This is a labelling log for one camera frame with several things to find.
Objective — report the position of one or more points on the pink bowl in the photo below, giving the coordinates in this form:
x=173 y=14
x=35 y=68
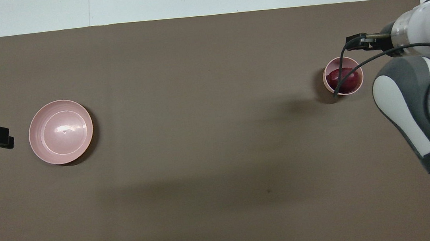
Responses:
x=333 y=63

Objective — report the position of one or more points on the dark red apple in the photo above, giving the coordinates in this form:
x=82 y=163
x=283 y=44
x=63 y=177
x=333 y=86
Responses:
x=351 y=82

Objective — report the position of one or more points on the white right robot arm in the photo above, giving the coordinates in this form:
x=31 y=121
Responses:
x=400 y=93

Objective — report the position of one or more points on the pink plate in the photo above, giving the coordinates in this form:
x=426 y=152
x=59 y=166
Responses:
x=60 y=132

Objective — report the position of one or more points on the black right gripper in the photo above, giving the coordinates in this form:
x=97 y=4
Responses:
x=384 y=42

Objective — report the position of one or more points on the brown table mat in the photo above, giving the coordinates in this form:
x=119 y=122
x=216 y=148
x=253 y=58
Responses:
x=201 y=138

